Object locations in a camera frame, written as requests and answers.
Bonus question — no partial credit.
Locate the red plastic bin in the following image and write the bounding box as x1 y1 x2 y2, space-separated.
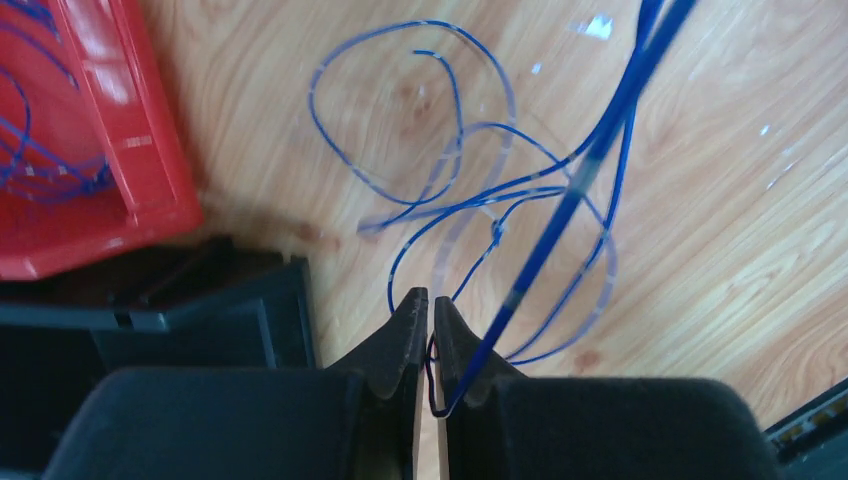
1 1 203 281

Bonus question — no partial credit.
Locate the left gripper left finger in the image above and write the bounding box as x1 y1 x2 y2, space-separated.
44 287 428 479

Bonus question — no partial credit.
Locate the blue thin cable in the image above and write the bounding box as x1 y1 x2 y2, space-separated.
307 0 700 419

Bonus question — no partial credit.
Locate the black plastic bin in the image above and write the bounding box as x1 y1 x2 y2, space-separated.
1 236 316 479

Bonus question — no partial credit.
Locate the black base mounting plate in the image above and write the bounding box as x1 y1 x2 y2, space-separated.
765 380 847 480

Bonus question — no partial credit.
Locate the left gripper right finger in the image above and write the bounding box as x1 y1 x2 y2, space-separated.
433 296 786 480

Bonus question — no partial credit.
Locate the blue cable in red bin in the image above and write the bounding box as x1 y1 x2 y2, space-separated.
0 0 114 203

